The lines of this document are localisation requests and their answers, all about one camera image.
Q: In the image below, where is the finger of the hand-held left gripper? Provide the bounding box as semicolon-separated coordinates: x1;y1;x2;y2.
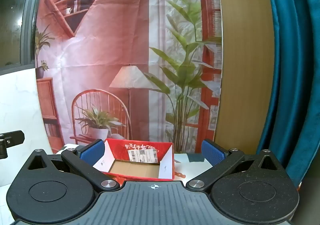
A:
0;130;25;160

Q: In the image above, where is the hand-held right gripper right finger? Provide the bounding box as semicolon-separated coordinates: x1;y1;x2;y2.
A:
185;139;286;192

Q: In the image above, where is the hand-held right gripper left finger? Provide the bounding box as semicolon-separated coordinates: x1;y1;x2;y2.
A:
25;139;120;192

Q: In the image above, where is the red strawberry print cardboard box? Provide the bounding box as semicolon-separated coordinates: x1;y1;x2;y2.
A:
92;138;175;181

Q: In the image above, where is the teal curtain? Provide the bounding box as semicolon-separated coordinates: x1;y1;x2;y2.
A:
256;0;320;190

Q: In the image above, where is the printed wall tapestry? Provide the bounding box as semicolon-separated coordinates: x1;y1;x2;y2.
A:
34;0;223;154

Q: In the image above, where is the dark window with grey frame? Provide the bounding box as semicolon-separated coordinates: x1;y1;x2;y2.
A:
0;0;48;76

